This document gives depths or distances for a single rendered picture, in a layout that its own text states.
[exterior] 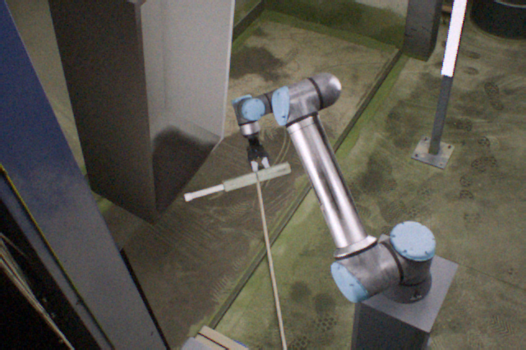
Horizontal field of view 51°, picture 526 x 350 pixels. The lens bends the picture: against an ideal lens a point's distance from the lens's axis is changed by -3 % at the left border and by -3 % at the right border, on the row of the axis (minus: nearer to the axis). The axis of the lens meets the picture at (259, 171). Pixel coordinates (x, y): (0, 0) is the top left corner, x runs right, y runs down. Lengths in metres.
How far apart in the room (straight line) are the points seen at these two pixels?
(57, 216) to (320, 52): 3.03
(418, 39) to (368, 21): 0.37
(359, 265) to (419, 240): 0.22
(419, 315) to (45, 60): 2.33
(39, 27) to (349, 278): 2.26
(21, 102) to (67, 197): 0.26
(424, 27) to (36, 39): 2.38
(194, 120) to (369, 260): 1.38
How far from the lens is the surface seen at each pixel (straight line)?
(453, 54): 2.92
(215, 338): 1.01
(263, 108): 2.41
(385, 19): 4.01
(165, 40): 2.64
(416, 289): 2.05
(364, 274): 1.84
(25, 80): 1.08
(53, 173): 1.20
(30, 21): 3.36
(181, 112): 2.91
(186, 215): 3.11
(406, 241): 1.90
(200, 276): 2.87
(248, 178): 2.54
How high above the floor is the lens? 2.45
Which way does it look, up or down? 48 degrees down
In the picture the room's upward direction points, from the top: 7 degrees counter-clockwise
